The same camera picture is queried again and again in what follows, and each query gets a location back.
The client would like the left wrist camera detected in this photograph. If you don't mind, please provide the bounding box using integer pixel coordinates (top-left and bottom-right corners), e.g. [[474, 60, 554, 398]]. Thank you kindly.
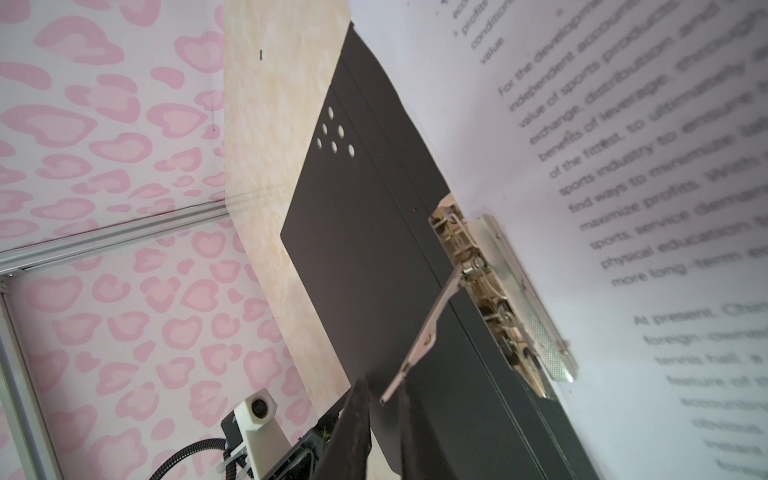
[[216, 388, 291, 479]]

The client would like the printed paper sheet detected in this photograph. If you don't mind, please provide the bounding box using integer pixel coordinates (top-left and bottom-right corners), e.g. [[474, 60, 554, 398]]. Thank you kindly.
[[349, 1, 767, 479]]

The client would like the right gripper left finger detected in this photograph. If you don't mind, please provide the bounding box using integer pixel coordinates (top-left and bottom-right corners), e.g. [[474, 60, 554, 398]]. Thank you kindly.
[[313, 378, 372, 480]]

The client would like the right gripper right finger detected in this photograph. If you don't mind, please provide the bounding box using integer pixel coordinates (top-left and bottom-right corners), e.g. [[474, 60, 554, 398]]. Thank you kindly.
[[398, 383, 457, 480]]

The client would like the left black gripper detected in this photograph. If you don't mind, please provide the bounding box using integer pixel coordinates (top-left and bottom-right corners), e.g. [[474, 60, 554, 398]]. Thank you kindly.
[[264, 391, 350, 480]]

